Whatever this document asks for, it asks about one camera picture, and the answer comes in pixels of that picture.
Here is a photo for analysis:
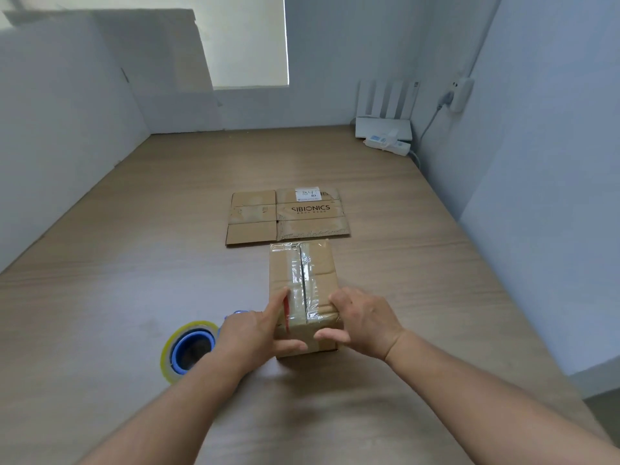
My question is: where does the grey power cable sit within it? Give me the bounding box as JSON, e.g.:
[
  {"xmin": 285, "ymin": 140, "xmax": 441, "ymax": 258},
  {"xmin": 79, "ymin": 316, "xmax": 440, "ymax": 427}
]
[{"xmin": 409, "ymin": 94, "xmax": 454, "ymax": 170}]

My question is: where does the clear yellowish tape roll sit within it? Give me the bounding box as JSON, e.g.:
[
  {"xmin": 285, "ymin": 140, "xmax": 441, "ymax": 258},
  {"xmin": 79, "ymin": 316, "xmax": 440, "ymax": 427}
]
[{"xmin": 160, "ymin": 320, "xmax": 220, "ymax": 386}]

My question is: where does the peeled-surface cardboard box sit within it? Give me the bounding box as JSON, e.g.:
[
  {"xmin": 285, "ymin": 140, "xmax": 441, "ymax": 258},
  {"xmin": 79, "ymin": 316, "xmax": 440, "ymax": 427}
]
[{"xmin": 269, "ymin": 238, "xmax": 340, "ymax": 359}]

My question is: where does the white foam partition board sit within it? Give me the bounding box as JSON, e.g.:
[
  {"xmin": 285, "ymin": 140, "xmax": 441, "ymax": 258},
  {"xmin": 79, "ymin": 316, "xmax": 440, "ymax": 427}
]
[{"xmin": 0, "ymin": 14, "xmax": 151, "ymax": 274}]

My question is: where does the person's left hand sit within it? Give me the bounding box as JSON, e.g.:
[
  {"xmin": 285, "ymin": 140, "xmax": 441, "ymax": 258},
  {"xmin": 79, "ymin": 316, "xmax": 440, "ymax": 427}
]
[{"xmin": 212, "ymin": 287, "xmax": 309, "ymax": 378}]

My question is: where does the person's left forearm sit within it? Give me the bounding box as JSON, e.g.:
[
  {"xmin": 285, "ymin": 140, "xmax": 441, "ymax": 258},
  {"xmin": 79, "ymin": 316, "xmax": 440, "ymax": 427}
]
[{"xmin": 77, "ymin": 353, "xmax": 248, "ymax": 465}]

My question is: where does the bright window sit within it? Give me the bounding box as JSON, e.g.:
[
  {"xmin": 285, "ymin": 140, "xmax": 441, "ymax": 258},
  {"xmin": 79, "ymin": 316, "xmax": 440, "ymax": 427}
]
[{"xmin": 193, "ymin": 0, "xmax": 291, "ymax": 89}]

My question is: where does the white power strip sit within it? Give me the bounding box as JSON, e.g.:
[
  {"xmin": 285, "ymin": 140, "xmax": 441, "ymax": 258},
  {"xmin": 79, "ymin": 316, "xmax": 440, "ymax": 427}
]
[{"xmin": 363, "ymin": 130, "xmax": 411, "ymax": 158}]

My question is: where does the person's right forearm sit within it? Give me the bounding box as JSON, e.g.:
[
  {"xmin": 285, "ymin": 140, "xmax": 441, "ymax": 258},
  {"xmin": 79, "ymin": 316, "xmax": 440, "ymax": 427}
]
[{"xmin": 386, "ymin": 330, "xmax": 620, "ymax": 465}]

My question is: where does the black-lettered cardboard box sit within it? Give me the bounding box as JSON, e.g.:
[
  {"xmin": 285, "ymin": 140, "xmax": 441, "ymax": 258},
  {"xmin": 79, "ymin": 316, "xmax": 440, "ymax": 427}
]
[{"xmin": 225, "ymin": 187, "xmax": 351, "ymax": 247}]

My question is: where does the person's right hand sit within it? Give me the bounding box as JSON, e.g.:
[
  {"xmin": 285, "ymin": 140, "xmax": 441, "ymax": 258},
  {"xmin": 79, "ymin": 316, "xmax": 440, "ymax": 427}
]
[{"xmin": 313, "ymin": 287, "xmax": 407, "ymax": 362}]

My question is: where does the white router with antennas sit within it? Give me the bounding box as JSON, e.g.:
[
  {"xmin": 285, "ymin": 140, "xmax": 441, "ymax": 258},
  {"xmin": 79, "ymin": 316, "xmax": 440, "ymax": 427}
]
[{"xmin": 354, "ymin": 79, "xmax": 420, "ymax": 141}]

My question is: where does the blue tape dispenser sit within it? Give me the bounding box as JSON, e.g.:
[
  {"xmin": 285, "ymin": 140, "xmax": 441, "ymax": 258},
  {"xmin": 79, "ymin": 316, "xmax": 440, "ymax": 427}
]
[{"xmin": 172, "ymin": 310, "xmax": 251, "ymax": 375}]

